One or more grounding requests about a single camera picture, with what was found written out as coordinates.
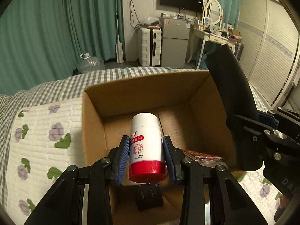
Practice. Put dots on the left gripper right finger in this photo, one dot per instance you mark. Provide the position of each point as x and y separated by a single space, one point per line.
229 203

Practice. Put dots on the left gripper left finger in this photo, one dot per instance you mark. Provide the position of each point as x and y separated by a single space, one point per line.
63 202

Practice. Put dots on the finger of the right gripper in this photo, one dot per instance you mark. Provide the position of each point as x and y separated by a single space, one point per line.
268 119

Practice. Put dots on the black remote control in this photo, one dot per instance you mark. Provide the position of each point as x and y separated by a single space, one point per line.
237 100

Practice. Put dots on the pink rose-pattern case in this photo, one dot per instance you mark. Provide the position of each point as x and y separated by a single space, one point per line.
202 158

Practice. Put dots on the black power adapter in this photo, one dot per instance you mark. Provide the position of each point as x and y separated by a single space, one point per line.
148 196

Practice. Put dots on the white bottle red cap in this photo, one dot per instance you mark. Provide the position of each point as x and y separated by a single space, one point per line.
146 157

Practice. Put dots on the floral quilted blanket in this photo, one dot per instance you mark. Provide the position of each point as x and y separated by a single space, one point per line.
45 140

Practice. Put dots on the open cardboard box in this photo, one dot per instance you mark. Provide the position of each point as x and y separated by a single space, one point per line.
186 106

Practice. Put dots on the white louvered wardrobe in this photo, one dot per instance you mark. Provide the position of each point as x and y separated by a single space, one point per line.
270 41

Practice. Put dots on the white dressing table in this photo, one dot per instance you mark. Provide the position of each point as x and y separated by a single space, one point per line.
205 37

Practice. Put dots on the grey checked bed sheet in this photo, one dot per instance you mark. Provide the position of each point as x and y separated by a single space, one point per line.
55 91

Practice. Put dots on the oval vanity mirror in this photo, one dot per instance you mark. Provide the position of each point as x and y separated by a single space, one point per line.
213 11

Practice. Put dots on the silver mini fridge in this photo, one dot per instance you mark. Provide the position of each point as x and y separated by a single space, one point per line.
175 38

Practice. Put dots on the clear water jug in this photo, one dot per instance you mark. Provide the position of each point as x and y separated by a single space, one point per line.
90 63

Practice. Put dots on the white flat mop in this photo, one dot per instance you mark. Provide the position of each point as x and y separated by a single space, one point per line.
118 46

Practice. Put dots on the green curtain left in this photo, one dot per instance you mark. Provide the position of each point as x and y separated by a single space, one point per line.
41 40

